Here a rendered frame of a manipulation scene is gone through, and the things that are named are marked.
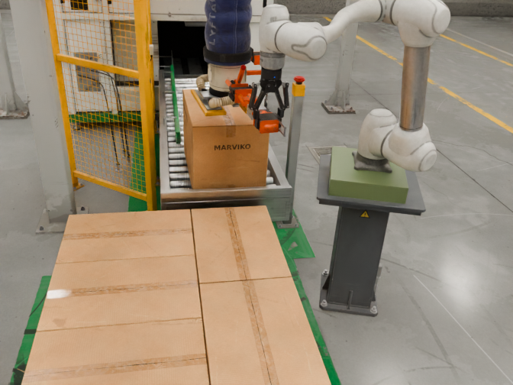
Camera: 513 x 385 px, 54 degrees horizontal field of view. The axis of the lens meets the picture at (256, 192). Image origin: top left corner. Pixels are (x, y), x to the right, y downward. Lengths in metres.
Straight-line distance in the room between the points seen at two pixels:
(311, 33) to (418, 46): 0.56
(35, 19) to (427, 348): 2.71
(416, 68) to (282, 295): 1.05
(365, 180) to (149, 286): 1.08
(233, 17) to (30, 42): 1.31
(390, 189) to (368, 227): 0.30
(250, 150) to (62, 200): 1.42
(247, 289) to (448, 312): 1.36
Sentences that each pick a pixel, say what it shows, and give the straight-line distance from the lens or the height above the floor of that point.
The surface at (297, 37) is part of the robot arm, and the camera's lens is 1.66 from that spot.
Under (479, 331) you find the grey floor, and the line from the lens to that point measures 3.03.
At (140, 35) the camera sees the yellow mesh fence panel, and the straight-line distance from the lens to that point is 3.13.
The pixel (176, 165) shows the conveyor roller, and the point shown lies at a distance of 3.09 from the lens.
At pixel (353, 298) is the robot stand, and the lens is 2.86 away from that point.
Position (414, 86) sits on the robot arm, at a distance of 2.15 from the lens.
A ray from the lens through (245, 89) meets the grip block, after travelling 2.18.
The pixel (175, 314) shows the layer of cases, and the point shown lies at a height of 0.54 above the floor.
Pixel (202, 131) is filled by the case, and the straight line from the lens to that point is 2.55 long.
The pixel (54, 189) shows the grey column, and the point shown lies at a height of 0.27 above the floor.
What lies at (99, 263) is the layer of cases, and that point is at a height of 0.54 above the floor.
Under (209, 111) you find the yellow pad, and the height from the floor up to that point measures 1.09.
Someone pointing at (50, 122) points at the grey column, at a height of 0.73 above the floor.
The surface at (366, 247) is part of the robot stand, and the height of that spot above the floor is 0.42.
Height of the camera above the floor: 1.90
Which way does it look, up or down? 29 degrees down
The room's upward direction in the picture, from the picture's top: 3 degrees clockwise
